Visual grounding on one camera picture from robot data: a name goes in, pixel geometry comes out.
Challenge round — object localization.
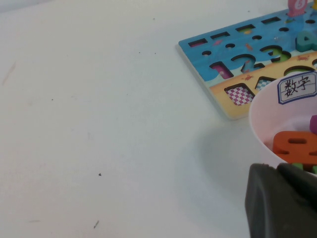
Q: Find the orange number two piece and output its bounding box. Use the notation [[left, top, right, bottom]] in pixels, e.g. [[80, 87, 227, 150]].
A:
[[272, 130, 317, 164]]

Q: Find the white plastic bowl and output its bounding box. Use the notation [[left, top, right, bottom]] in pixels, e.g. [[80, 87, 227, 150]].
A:
[[248, 70, 317, 174]]

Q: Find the paper label on pink bowl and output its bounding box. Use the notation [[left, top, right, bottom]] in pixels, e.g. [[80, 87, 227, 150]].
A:
[[276, 71, 317, 105]]

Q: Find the teal number four piece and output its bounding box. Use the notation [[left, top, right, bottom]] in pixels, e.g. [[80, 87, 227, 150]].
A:
[[295, 31, 317, 52]]

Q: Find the green number three piece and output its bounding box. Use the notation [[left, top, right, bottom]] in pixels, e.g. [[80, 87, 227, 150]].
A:
[[291, 162, 317, 176]]

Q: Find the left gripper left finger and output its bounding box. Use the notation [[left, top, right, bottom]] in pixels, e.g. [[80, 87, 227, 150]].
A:
[[244, 163, 317, 238]]

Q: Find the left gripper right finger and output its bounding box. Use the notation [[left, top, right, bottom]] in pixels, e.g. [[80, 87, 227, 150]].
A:
[[276, 162, 317, 214]]

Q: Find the colourful wooden puzzle board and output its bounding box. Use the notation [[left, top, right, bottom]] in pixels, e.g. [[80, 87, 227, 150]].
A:
[[178, 1, 317, 121]]

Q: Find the magenta number one piece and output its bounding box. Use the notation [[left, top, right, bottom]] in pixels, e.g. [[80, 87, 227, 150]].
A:
[[309, 115, 317, 134]]

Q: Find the pink fish peg five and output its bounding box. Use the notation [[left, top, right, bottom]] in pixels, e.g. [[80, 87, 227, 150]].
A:
[[287, 0, 309, 18]]

